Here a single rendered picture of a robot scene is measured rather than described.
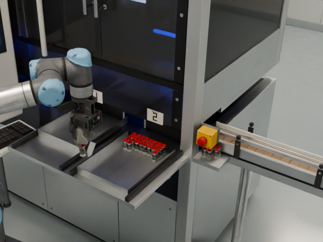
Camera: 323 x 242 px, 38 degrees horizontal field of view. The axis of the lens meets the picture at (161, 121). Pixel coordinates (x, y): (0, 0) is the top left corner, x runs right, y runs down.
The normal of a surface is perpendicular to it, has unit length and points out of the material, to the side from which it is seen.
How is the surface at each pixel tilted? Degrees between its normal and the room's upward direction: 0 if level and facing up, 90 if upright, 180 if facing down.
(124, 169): 0
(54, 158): 0
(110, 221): 90
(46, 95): 90
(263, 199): 0
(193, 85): 90
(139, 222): 90
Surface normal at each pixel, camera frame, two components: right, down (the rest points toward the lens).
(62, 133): 0.03, -0.86
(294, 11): -0.55, 0.41
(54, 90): 0.26, 0.49
